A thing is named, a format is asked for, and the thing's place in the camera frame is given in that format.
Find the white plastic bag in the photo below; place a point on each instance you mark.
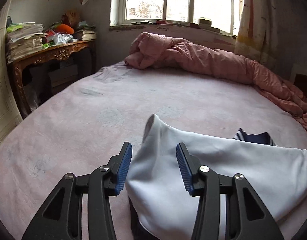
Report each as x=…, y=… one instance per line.
x=59, y=39

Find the books on window sill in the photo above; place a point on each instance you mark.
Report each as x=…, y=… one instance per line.
x=204, y=24

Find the tree patterned curtain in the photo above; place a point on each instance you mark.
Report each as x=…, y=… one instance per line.
x=260, y=35

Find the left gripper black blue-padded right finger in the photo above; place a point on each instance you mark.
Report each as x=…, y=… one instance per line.
x=247, y=217

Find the stack of newspapers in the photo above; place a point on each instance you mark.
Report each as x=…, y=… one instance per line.
x=23, y=39

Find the pink quilted duvet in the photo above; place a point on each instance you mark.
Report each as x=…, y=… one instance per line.
x=158, y=51

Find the orange plush toy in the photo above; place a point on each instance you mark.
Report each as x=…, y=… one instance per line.
x=64, y=29

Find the pink floral bed sheet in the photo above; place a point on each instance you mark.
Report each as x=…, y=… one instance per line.
x=231, y=127

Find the white framed window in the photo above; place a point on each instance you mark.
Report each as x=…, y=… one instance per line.
x=224, y=14

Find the stack of books on table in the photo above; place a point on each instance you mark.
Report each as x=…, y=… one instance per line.
x=85, y=35

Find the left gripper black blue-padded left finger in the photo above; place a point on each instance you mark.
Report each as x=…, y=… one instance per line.
x=60, y=215

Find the cream panelled door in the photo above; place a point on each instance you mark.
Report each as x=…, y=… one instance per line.
x=9, y=114

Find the navy and white jacket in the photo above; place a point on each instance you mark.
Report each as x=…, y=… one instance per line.
x=167, y=211

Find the carved wooden console table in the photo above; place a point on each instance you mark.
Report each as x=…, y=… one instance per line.
x=59, y=53

